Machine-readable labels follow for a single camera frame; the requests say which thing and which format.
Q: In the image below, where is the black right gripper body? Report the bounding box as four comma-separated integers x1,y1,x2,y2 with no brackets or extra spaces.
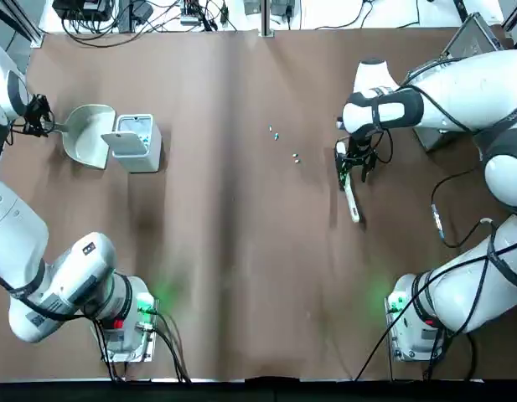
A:
345,124,385,162

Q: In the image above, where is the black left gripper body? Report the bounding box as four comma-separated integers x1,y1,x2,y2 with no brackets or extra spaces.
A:
23,94,44,126

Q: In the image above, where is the black brush with cream handle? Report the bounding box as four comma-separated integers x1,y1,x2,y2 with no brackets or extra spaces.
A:
334,140,364,224

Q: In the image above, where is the beige plastic dustpan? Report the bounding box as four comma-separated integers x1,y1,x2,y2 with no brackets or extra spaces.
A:
52,104,116,171

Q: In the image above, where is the white flip-lid trash can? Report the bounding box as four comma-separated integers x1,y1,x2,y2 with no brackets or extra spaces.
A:
101,112,163,173

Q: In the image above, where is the black electronics box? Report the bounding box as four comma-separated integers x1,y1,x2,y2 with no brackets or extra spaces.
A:
52,0,111,22

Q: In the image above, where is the black power adapter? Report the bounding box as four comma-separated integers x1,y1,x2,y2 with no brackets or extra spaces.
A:
132,0,155,23

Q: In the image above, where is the open aluminium case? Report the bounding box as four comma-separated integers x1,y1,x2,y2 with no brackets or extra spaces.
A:
412,12,513,152

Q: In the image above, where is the black cable with metal connector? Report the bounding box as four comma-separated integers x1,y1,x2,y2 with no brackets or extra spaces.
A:
429,167,498,249

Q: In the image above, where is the aluminium frame beam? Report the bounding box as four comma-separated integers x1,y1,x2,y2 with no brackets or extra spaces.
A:
0,0,46,48
501,0,517,43

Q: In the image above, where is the aluminium upright post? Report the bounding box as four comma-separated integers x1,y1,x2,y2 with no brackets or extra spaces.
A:
260,0,277,39

